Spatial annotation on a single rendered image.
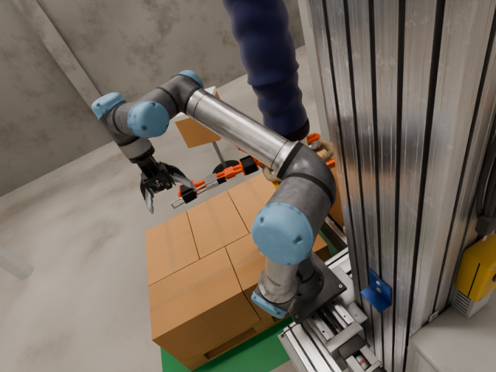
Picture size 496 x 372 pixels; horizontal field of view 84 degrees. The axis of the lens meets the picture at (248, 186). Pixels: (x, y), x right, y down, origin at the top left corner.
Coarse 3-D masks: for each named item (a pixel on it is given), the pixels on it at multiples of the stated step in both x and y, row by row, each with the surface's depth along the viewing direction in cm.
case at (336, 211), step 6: (324, 150) 178; (336, 174) 157; (336, 180) 153; (336, 198) 157; (336, 204) 162; (330, 210) 177; (336, 210) 167; (330, 216) 183; (336, 216) 172; (342, 216) 163; (336, 222) 177; (342, 222) 166; (342, 228) 170
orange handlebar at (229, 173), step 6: (312, 138) 144; (318, 138) 145; (258, 162) 144; (330, 162) 125; (228, 168) 147; (234, 168) 147; (240, 168) 144; (216, 174) 147; (222, 174) 147; (228, 174) 143; (234, 174) 144; (198, 186) 145; (204, 186) 144
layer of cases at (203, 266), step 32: (224, 192) 246; (256, 192) 232; (160, 224) 240; (192, 224) 227; (224, 224) 215; (160, 256) 211; (192, 256) 200; (224, 256) 191; (256, 256) 182; (320, 256) 176; (160, 288) 188; (192, 288) 179; (224, 288) 172; (160, 320) 169; (192, 320) 164; (224, 320) 176; (256, 320) 189; (192, 352) 182
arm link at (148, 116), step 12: (144, 96) 61; (156, 96) 61; (168, 96) 62; (120, 108) 60; (132, 108) 57; (144, 108) 56; (156, 108) 58; (168, 108) 62; (120, 120) 60; (132, 120) 57; (144, 120) 56; (156, 120) 58; (168, 120) 60; (120, 132) 63; (132, 132) 60; (144, 132) 57; (156, 132) 58
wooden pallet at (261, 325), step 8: (288, 312) 201; (264, 320) 192; (272, 320) 196; (280, 320) 200; (248, 328) 190; (256, 328) 194; (264, 328) 198; (232, 336) 188; (240, 336) 199; (248, 336) 197; (224, 344) 198; (232, 344) 196; (208, 352) 198; (216, 352) 196; (224, 352) 196; (192, 360) 187; (200, 360) 190; (208, 360) 194; (192, 368) 192
